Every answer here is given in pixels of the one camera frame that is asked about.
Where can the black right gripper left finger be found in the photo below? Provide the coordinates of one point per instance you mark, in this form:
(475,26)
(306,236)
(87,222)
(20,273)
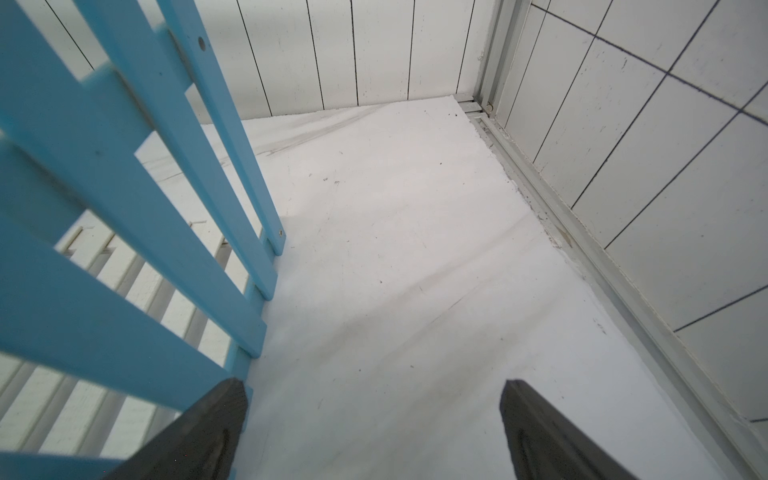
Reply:
(200,444)

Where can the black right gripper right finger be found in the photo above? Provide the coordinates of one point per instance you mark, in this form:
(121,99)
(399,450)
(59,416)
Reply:
(545,444)

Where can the blue and white slatted shelf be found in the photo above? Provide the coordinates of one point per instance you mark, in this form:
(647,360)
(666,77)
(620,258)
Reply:
(152,144)

